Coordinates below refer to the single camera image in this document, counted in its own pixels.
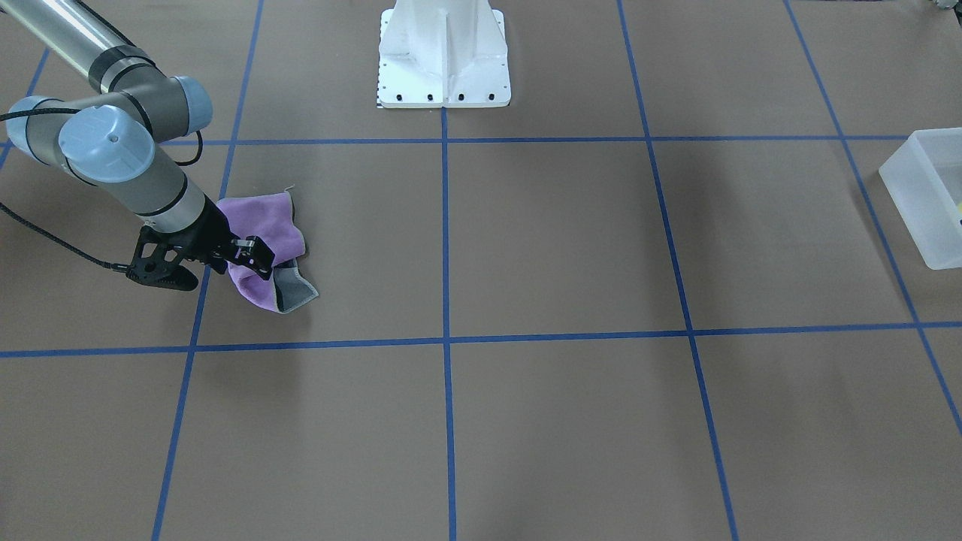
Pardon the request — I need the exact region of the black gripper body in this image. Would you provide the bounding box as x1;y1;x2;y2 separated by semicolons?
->
168;201;238;273

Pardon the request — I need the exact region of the purple grey cloth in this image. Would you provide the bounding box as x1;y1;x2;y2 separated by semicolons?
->
216;191;317;314

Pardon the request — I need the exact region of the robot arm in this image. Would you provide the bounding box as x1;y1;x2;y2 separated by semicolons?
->
2;1;274;291

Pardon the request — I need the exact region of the white translucent bin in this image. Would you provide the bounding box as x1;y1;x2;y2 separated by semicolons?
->
879;127;961;270

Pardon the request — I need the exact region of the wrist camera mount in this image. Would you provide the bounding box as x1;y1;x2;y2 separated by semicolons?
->
123;225;199;292

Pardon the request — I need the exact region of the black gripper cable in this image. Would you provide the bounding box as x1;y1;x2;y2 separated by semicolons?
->
0;109;204;273

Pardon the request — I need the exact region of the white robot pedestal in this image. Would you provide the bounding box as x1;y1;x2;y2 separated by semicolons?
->
376;1;512;109

